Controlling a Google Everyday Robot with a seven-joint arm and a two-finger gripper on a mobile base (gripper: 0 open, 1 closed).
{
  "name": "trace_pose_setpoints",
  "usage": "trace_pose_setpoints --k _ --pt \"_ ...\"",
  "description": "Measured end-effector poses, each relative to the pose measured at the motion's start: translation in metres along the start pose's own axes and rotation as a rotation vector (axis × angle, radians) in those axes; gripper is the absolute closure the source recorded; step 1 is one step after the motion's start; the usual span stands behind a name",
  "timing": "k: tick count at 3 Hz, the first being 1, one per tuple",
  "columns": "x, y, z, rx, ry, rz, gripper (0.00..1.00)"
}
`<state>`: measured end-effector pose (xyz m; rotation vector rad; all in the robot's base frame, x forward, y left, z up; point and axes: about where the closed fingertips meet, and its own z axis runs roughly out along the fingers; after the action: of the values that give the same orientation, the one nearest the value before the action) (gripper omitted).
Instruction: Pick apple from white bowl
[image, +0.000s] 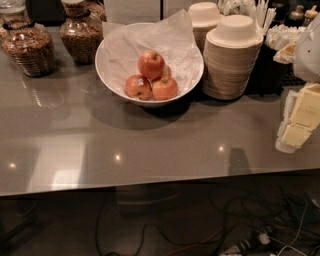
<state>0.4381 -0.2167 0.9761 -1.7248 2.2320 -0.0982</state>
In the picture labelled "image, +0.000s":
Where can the hidden back apple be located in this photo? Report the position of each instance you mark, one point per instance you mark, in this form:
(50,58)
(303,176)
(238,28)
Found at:
(167,71)

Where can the glass granola jar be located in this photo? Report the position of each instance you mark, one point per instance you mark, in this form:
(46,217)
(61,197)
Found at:
(81,33)
(28,45)

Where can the white paper liner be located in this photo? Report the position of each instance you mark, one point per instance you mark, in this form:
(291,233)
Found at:
(173,43)

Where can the left glass granola jar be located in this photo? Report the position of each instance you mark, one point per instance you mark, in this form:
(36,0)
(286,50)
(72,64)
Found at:
(28,45)

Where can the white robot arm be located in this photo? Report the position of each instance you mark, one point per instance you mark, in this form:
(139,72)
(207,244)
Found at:
(306,63)

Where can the black napkin holder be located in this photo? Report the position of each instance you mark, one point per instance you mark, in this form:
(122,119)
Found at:
(267,74)

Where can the power strip on floor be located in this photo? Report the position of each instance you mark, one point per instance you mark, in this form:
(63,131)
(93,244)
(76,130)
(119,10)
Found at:
(240,248)

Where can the middle glass granola jar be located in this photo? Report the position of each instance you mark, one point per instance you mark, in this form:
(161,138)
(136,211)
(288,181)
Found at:
(81,33)

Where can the red apple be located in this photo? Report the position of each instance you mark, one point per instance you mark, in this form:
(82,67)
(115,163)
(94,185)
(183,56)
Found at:
(164,89)
(151,64)
(137,86)

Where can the front stack paper bowls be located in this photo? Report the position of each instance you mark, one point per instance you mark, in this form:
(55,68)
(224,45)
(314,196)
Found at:
(230,53)

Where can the rear glass jar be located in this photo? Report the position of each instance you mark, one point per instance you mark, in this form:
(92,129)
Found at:
(97,9)

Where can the light capped bottle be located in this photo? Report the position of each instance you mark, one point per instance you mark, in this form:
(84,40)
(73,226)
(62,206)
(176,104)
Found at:
(309,15)

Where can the white ceramic bowl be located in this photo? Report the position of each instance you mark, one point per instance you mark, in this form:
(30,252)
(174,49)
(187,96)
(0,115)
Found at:
(113,83)

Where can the white plastic cutlery bunch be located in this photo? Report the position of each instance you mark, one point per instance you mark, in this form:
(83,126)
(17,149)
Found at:
(258,10)

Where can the dark bottle with cap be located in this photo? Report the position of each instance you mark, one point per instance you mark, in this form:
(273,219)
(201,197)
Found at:
(295,17)

